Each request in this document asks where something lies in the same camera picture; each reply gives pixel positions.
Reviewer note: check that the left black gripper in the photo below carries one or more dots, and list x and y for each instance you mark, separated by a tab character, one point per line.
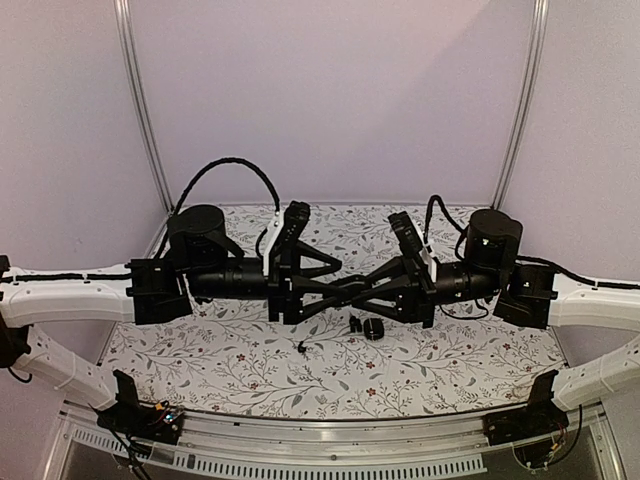
289	301

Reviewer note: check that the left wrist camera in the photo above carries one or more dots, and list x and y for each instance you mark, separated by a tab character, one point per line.
283	231

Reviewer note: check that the black ear hook earbud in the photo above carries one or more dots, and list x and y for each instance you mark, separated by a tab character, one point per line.
355	325

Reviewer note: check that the aluminium frame post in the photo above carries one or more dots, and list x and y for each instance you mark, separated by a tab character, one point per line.
531	70
133	73

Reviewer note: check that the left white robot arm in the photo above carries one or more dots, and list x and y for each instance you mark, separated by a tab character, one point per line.
197	262

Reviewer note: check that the black earbud charging case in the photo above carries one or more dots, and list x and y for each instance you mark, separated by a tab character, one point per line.
373	329

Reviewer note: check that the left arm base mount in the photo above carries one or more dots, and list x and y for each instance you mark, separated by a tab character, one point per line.
160	422

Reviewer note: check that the floral patterned table mat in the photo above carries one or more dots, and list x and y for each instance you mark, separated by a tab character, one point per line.
228	357

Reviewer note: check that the front aluminium rail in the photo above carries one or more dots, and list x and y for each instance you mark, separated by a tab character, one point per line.
221	446

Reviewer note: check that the left aluminium frame post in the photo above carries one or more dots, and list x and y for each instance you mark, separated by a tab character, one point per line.
133	73

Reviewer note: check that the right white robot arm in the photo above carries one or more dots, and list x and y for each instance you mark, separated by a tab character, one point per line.
526	292

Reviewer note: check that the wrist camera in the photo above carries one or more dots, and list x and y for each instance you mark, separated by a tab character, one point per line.
283	231
412	245

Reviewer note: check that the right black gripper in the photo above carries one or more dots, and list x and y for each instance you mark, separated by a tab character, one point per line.
414	298

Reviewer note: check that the right aluminium frame post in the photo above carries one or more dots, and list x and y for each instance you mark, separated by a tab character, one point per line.
531	70

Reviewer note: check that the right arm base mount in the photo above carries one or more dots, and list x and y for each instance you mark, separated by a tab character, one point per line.
538	417

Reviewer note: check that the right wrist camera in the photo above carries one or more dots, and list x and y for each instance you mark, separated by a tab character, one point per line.
412	245

